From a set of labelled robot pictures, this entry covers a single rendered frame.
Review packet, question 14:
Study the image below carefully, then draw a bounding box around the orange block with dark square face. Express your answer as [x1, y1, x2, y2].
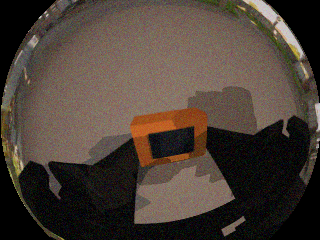
[129, 108, 208, 167]

